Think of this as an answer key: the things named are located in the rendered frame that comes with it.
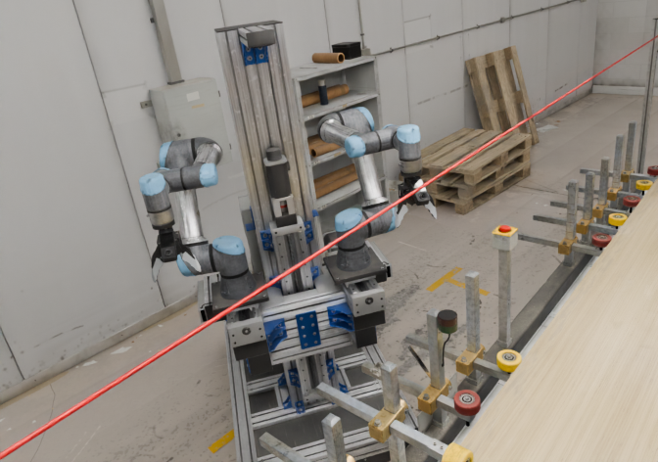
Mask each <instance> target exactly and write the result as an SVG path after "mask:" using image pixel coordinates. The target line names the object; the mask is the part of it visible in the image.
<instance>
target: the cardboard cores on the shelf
mask: <svg viewBox="0 0 658 462"><path fill-rule="evenodd" d="M348 93H349V86H348V85H347V84H342V85H340V84H337V85H334V86H331V87H328V88H327V96H328V100H330V99H333V98H336V97H339V96H342V95H346V94H348ZM301 97H302V104H303V108H304V107H307V106H311V105H314V104H317V103H320V98H319V91H315V92H311V93H308V94H305V95H302V96H301ZM307 142H308V149H309V154H310V155H312V156H313V157H314V158H316V157H319V156H321V155H324V154H327V153H329V152H332V151H335V150H337V149H340V148H342V147H341V146H339V145H337V144H335V143H332V144H330V143H326V142H324V141H323V140H321V139H320V137H319V136H318V134H316V135H313V136H310V137H307ZM356 179H358V178H357V174H356V170H355V166H354V163H352V164H350V165H347V166H345V167H343V168H340V169H338V170H335V171H333V172H331V173H328V174H326V175H323V176H321V177H319V178H316V179H314V180H313V182H314V189H315V196H316V199H318V198H320V197H322V196H324V195H326V194H328V193H331V192H333V191H335V190H337V189H339V188H341V187H343V186H345V185H347V184H349V183H351V182H353V181H355V180H356Z"/></svg>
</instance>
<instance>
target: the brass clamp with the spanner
mask: <svg viewBox="0 0 658 462"><path fill-rule="evenodd" d="M451 389H452V386H451V382H450V380H449V379H448V378H446V383H445V384H444V385H443V387H442V388H441V389H437V388H435V387H433V386H431V384H430V385H429V386H428V387H427V388H426V389H425V390H424V392H423V393H422V394H420V395H419V396H418V397H417V399H418V409H419V410H421V411H423V412H425V413H428V414H430V415H432V414H433V413H434V412H435V410H436V409H437V408H438V407H437V398H438V397H439V396H440V395H441V394H442V395H444V396H448V391H451ZM424 393H427V394H428V395H429V397H430V398H429V399H428V400H424V399H423V395H424Z"/></svg>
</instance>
